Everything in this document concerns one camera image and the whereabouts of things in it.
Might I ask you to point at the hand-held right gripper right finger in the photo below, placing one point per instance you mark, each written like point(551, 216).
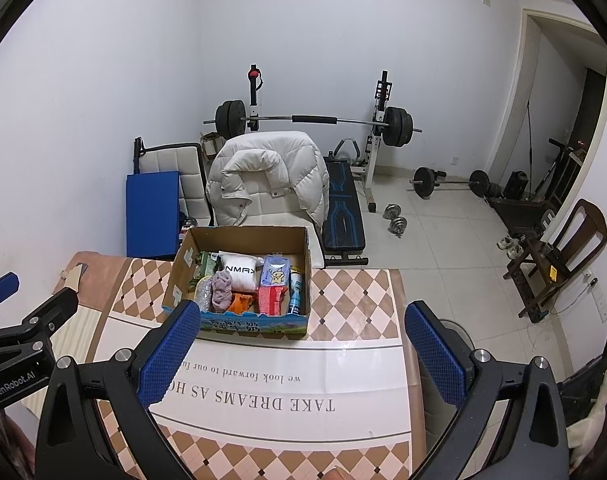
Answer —
point(433, 355)

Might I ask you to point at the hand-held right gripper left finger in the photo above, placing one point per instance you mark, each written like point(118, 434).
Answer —
point(171, 355)

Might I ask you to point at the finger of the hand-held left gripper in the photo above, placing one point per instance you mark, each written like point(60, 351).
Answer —
point(48, 310)
point(0, 287)

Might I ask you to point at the purple grey cloth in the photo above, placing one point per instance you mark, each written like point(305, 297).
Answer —
point(222, 290)

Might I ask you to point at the orange packet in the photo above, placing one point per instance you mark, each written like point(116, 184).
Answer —
point(242, 304)

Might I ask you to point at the green packet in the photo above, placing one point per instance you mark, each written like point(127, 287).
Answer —
point(207, 265)

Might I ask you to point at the printed cardboard box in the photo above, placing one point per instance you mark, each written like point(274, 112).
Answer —
point(263, 325)

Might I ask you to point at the white pillow pouch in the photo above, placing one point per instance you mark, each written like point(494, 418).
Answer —
point(239, 272)

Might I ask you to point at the red packet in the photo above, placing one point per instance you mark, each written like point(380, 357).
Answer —
point(272, 301)

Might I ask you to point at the light blue tissue pack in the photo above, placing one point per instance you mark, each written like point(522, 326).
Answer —
point(274, 272)

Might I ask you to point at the blue tube packet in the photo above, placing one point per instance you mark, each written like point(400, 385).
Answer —
point(296, 292)

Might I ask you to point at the person's left forearm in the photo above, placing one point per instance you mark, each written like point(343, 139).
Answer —
point(13, 440)

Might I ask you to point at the cardboard scrap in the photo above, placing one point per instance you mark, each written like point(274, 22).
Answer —
point(73, 277)

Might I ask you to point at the grey chair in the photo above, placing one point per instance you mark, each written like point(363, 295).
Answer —
point(436, 425)

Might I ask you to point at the white shoe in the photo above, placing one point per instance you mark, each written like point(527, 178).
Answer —
point(514, 249)
point(503, 243)

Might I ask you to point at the chrome dumbbell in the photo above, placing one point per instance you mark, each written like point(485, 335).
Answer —
point(392, 211)
point(398, 226)

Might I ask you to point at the blue folded mat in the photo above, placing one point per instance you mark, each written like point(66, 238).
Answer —
point(152, 215)

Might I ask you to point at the checkered printed tablecloth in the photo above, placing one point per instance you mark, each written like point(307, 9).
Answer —
point(283, 440)

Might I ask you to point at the black router with antennas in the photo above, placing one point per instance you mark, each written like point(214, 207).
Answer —
point(583, 385)

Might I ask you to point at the black low platform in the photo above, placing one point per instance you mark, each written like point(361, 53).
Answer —
point(521, 215)

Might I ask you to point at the black blue weight bench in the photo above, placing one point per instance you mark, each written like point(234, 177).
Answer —
point(343, 210)

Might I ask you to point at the floor barbell with plates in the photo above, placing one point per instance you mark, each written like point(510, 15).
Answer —
point(426, 181)

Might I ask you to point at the white goose plush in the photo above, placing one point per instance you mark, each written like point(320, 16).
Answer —
point(601, 410)

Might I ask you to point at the stack of black weight plates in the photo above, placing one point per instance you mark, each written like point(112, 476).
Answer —
point(496, 190)

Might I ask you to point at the black cylinder speaker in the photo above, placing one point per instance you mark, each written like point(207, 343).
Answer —
point(516, 184)

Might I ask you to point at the white quilted folding chair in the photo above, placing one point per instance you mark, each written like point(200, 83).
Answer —
point(168, 160)

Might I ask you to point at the dark wooden chair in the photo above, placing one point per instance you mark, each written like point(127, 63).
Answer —
point(586, 230)

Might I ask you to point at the white bench press rack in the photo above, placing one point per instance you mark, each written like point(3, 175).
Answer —
point(376, 160)

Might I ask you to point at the white puffer jacket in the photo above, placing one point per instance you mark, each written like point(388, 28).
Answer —
point(283, 170)

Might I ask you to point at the black kick scooter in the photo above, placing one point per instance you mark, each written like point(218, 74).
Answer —
point(558, 165)

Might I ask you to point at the long black bar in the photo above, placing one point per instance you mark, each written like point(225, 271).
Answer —
point(529, 145)

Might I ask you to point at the racked barbell with plates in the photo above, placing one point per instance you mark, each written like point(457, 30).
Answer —
point(313, 119)

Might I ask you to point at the white wall power strip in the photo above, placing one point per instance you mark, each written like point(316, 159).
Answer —
point(598, 300)

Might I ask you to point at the white door frame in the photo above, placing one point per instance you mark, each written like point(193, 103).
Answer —
point(563, 19)

